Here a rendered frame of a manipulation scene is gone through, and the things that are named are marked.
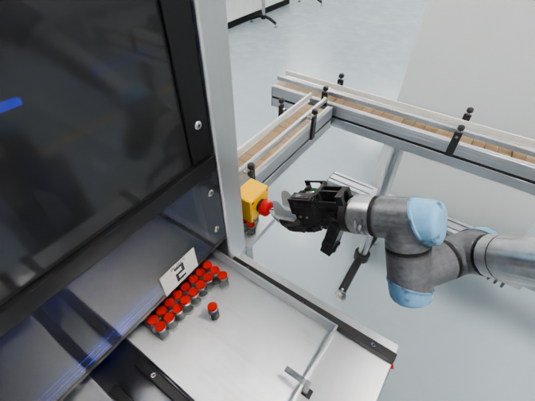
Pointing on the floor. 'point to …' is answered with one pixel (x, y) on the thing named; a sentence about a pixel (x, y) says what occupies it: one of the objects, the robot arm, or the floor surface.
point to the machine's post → (220, 113)
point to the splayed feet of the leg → (353, 271)
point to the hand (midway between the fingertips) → (275, 213)
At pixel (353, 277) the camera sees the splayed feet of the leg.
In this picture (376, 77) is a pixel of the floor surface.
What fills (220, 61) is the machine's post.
